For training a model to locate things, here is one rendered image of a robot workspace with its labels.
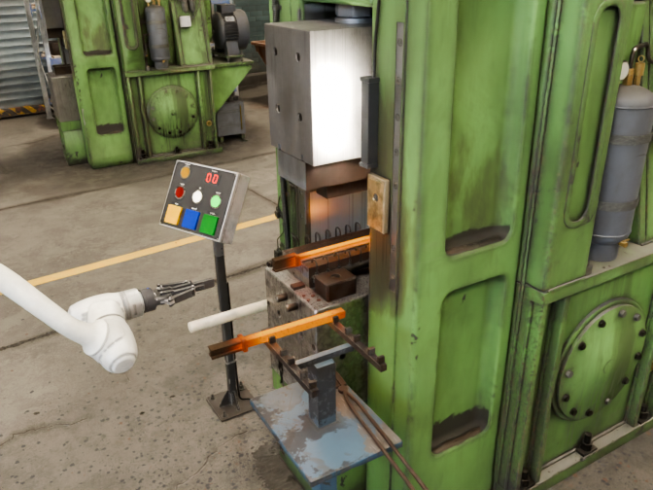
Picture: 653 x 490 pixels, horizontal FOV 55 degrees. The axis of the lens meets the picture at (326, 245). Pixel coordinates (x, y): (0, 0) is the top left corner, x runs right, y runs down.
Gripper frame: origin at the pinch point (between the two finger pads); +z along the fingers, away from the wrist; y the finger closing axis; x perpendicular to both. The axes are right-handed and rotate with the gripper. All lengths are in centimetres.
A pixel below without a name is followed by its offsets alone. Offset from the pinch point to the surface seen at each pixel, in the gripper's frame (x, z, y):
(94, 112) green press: -42, 63, -487
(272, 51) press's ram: 69, 35, -12
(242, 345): -2.7, -2.1, 35.3
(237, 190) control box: 14, 31, -42
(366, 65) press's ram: 66, 54, 13
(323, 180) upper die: 30, 41, 8
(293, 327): -1.9, 14.1, 35.7
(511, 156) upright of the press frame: 40, 87, 44
